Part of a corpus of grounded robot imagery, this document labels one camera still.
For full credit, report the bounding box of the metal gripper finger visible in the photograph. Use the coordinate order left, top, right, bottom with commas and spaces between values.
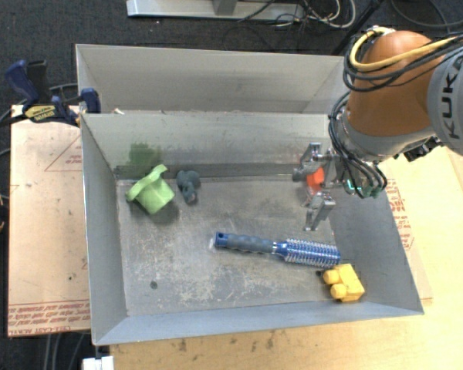
292, 142, 330, 183
302, 191, 337, 233

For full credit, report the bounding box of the blue hairbrush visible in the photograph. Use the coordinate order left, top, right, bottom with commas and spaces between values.
213, 230, 342, 270

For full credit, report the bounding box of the yellow toy brick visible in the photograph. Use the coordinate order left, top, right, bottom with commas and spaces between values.
322, 263, 367, 304

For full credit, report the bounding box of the grey metal bin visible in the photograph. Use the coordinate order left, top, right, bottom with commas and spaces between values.
75, 43, 425, 347

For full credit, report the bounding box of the dark green toy animal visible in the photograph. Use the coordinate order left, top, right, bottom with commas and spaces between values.
175, 169, 202, 205

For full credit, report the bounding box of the light green plastic cup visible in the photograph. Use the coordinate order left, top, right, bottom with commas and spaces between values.
124, 163, 176, 216

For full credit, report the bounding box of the brown cardboard board red print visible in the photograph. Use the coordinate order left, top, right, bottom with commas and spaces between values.
6, 104, 435, 339

